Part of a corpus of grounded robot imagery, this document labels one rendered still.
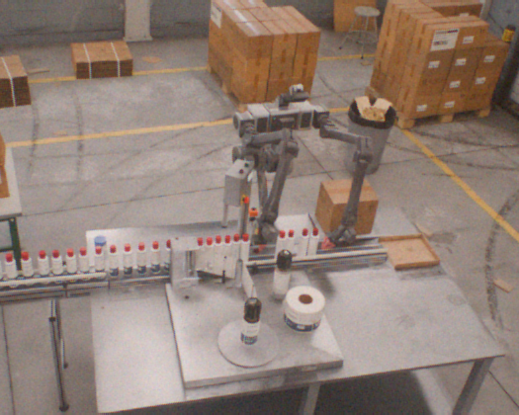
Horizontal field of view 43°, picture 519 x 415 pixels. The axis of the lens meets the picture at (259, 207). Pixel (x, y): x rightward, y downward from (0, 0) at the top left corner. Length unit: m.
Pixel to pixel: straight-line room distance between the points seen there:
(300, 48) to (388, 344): 4.12
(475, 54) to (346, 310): 4.28
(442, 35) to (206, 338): 4.51
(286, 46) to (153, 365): 4.36
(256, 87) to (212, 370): 4.25
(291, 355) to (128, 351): 0.81
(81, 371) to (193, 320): 1.18
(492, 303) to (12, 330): 3.48
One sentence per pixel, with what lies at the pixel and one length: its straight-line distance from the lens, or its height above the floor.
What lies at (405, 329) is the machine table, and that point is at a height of 0.83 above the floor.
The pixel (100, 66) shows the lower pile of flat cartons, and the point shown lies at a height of 0.14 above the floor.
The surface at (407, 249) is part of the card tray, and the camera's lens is 4.19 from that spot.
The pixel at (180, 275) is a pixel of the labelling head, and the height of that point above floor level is 0.97.
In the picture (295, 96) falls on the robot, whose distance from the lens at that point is 3.74.
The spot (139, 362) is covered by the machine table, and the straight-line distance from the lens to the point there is 3.32.
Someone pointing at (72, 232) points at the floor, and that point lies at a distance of 5.40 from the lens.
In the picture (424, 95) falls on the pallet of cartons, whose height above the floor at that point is 0.41.
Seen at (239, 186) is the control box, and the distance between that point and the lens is 3.43.
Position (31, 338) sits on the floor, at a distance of 4.63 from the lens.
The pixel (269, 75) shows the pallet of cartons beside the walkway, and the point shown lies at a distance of 6.98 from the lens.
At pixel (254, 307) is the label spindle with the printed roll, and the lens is 3.12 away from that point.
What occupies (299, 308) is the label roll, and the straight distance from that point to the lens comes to 3.35.
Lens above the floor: 3.37
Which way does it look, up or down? 36 degrees down
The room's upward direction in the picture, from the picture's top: 7 degrees clockwise
